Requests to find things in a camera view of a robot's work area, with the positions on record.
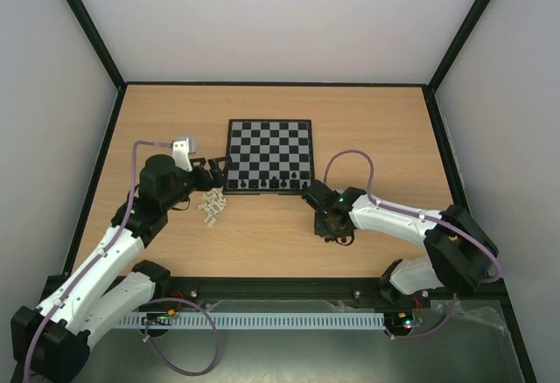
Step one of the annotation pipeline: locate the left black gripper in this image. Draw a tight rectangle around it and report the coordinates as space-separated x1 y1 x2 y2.
163 157 234 211

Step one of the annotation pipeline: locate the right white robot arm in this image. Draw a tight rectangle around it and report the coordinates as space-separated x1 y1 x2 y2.
302 180 499 306

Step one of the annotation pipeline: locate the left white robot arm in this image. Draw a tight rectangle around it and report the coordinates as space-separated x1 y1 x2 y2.
10 153 231 382

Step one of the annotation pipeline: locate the pile of white chess pieces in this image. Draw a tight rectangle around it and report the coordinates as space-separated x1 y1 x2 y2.
198 188 228 227

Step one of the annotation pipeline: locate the black grey chessboard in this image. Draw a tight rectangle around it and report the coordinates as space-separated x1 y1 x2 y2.
223 119 315 195

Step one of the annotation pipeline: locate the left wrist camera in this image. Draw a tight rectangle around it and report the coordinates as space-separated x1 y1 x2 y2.
171 136 196 171

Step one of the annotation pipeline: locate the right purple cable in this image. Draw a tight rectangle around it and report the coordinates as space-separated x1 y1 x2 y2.
324 150 504 282

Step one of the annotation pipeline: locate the light blue cable duct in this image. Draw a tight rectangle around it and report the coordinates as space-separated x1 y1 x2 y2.
115 312 385 331

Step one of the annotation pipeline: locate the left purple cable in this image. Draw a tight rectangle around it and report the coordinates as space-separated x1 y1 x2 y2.
24 140 176 380

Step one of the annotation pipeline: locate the black aluminium rail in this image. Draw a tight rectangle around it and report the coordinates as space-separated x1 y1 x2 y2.
43 275 508 310

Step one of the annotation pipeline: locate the purple cable loop bottom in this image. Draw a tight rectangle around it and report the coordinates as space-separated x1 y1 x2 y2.
142 297 220 376

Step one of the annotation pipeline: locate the black frame post left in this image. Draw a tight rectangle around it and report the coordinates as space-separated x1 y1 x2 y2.
66 0 126 91

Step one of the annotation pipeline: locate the black frame post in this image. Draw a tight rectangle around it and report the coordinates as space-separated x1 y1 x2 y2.
428 0 492 94
66 0 126 91

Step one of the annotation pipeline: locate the black frame post right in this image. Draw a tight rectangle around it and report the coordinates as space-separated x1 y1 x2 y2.
428 0 492 94

